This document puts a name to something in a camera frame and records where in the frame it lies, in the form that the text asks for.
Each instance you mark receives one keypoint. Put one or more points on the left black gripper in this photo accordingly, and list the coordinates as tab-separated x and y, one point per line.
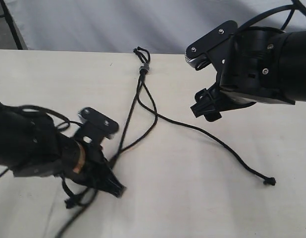
77	161

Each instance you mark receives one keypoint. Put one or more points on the black stand pole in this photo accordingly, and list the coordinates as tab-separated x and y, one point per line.
10	22

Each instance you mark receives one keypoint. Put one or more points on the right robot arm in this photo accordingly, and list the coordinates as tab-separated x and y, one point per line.
292	69

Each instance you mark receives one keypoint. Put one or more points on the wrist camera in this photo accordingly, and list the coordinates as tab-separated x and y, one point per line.
211	48
96	126

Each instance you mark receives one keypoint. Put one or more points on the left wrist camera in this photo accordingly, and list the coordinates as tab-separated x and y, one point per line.
96	126

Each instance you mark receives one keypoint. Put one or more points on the grey backdrop cloth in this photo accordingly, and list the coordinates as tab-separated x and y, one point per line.
161	26

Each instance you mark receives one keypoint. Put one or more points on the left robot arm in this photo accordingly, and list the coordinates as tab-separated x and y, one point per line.
33	144

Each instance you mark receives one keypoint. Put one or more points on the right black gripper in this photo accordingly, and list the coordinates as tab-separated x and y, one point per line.
251	73

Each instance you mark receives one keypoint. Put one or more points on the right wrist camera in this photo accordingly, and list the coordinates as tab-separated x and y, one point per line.
211	48

